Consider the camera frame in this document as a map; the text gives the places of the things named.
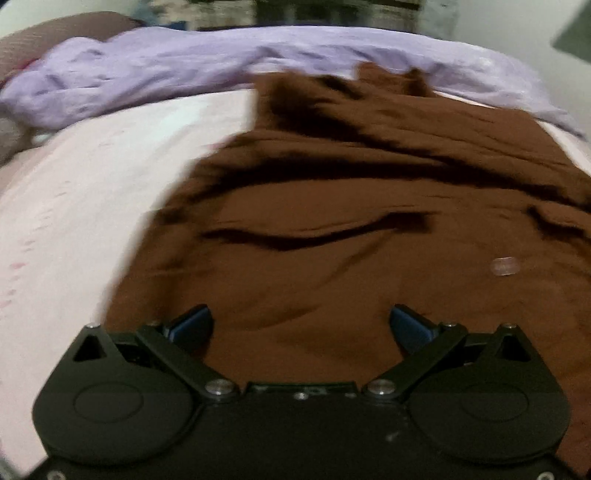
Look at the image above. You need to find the purple duvet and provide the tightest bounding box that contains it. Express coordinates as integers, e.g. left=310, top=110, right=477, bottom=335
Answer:
left=0, top=25, right=583, bottom=139

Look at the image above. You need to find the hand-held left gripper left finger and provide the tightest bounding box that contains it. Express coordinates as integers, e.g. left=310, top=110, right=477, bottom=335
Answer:
left=69, top=304, right=242, bottom=403

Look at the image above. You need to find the brown garment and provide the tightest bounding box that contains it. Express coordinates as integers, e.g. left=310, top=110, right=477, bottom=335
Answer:
left=105, top=61, right=591, bottom=480

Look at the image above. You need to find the pink printed blanket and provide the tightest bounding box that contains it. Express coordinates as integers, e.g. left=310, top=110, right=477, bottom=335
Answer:
left=0, top=88, right=591, bottom=476

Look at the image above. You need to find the maroon pillow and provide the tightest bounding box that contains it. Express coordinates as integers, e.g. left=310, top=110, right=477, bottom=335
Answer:
left=0, top=12, right=145, bottom=85

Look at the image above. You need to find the window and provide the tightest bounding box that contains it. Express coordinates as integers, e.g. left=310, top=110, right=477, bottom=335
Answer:
left=148, top=0, right=426, bottom=32

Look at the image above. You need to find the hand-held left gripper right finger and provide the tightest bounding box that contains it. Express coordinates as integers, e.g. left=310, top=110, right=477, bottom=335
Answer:
left=362, top=304, right=532, bottom=403

